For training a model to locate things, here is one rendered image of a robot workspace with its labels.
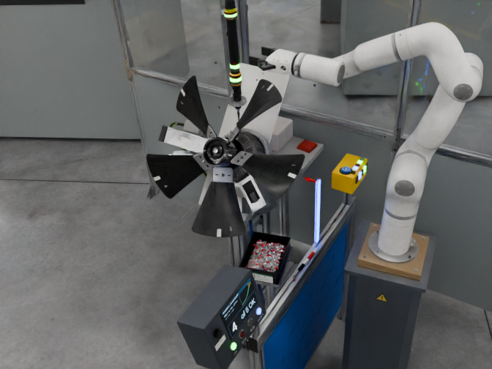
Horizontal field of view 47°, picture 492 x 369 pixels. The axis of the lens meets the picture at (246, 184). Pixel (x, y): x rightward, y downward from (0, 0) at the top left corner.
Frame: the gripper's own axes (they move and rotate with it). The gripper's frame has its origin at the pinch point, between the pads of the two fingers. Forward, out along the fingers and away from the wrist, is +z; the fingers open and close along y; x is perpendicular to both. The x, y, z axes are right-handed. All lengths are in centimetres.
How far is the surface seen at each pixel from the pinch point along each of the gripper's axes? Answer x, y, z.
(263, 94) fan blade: -26.4, 17.7, 9.0
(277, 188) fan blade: -50, -9, -11
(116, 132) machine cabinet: -156, 107, 203
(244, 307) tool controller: -48, -65, -32
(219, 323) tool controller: -44, -77, -30
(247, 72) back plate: -33, 41, 31
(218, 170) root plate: -53, -6, 18
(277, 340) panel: -102, -37, -27
